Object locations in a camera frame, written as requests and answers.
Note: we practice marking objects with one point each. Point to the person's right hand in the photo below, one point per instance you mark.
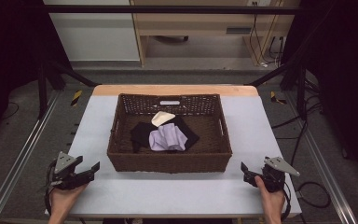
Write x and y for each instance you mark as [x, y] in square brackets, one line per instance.
[272, 205]

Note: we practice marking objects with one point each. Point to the black horizontal frame bar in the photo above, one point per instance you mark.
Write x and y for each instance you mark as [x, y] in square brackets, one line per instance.
[167, 9]

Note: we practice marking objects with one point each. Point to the brown wicker basket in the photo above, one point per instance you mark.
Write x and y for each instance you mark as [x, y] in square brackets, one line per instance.
[199, 155]

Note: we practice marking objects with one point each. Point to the black cloth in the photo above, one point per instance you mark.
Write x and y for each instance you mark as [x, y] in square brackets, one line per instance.
[141, 133]

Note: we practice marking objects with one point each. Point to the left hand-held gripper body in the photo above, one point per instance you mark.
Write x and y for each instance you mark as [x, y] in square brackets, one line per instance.
[62, 163]

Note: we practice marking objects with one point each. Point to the black metal stand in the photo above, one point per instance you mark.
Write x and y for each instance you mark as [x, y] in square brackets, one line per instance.
[301, 90]
[43, 93]

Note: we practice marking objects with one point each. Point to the cream white cloth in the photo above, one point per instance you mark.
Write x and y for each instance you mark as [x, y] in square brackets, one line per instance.
[161, 118]

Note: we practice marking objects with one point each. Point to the light purple cloth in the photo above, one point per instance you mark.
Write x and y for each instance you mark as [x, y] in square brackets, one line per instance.
[169, 140]

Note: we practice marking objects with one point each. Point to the aluminium floor rail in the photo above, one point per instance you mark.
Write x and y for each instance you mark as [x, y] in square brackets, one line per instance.
[326, 174]
[21, 155]

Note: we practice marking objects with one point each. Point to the white cabinet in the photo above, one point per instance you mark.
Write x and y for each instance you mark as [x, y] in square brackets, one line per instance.
[96, 34]

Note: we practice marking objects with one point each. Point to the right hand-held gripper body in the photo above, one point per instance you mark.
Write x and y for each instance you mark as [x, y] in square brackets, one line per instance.
[275, 177]

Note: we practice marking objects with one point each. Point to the person's left hand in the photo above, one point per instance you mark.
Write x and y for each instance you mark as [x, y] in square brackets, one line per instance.
[62, 202]

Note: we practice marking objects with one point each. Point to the dark curtain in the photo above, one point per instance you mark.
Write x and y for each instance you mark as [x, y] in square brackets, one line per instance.
[9, 62]
[345, 77]

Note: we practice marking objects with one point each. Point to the light wooden desk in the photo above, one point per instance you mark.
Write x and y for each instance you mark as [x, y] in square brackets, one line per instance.
[199, 23]

